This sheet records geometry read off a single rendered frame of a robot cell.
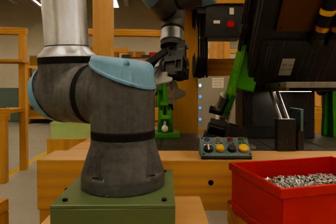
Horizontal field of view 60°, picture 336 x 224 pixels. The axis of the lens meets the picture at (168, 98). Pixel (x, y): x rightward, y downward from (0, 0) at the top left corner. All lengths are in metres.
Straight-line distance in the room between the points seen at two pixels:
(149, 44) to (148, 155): 10.71
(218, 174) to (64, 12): 0.60
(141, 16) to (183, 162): 10.64
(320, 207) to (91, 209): 0.43
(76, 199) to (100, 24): 1.14
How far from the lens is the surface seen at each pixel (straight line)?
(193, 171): 0.88
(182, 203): 0.69
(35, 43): 11.88
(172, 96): 0.93
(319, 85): 1.01
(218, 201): 0.92
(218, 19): 1.40
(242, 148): 0.90
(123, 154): 0.49
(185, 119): 1.46
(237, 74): 1.10
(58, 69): 0.58
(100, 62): 0.49
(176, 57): 0.87
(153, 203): 0.47
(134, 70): 0.48
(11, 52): 12.16
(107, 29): 1.52
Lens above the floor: 1.10
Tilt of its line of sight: 1 degrees down
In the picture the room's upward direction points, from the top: straight up
